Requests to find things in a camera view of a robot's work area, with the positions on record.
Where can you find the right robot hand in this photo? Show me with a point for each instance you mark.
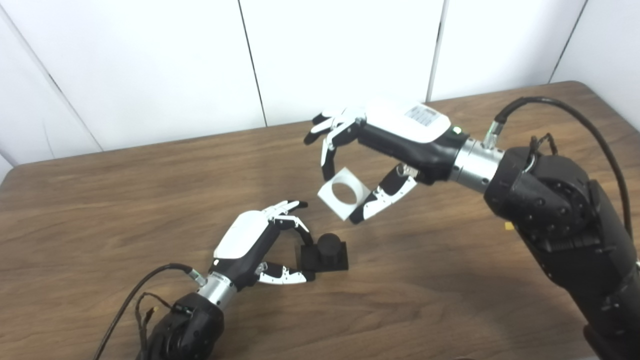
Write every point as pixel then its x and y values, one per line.
pixel 405 130

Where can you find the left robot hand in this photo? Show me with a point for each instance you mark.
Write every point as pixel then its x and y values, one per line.
pixel 242 235

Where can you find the black peg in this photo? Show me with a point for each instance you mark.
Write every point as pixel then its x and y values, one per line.
pixel 330 247

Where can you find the white square piece with hole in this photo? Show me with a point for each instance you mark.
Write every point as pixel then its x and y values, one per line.
pixel 345 210

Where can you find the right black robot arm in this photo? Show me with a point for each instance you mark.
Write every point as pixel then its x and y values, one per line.
pixel 560 220

